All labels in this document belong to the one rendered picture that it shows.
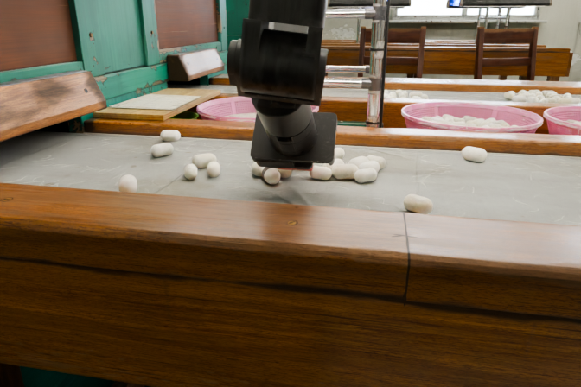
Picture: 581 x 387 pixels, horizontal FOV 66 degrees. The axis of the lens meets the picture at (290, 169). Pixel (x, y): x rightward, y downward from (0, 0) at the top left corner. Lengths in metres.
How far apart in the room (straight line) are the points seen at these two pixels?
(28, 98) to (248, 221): 0.45
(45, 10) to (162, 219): 0.55
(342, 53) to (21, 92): 2.77
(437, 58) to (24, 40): 2.86
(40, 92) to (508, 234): 0.67
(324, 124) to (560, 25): 5.58
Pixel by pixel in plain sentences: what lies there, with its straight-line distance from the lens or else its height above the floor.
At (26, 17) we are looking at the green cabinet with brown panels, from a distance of 0.88.
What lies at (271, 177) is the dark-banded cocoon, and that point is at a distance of 0.59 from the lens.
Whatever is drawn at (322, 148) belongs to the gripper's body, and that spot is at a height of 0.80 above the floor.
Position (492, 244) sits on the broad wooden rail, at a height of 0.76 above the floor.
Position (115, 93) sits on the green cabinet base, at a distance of 1.05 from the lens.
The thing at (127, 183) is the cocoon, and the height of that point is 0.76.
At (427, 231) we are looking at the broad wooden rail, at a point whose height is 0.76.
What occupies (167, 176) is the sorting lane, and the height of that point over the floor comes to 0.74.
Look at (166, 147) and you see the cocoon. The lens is 0.74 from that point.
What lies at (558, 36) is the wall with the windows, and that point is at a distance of 6.06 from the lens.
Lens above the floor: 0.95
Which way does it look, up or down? 19 degrees down
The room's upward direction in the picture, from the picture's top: straight up
